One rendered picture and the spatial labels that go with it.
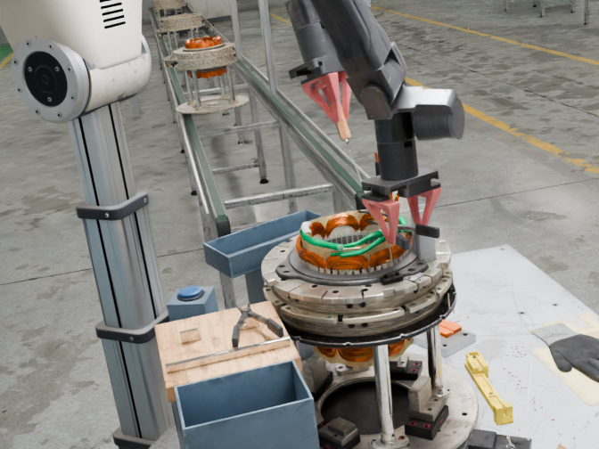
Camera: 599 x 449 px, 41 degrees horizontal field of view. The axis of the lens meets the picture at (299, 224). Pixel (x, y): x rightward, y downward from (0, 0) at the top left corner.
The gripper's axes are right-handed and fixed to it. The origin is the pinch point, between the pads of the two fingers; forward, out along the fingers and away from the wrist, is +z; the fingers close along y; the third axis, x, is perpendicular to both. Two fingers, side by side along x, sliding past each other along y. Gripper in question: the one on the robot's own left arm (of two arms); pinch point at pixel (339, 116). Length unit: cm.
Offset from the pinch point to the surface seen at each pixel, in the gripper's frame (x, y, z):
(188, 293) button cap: 31.7, -16.9, 20.9
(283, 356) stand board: 0.0, -25.6, 30.8
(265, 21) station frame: 230, 213, -81
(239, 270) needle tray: 33.2, -3.6, 20.5
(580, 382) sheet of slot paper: -7, 33, 59
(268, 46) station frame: 235, 214, -68
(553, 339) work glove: 2, 43, 54
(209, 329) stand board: 15.0, -26.1, 25.4
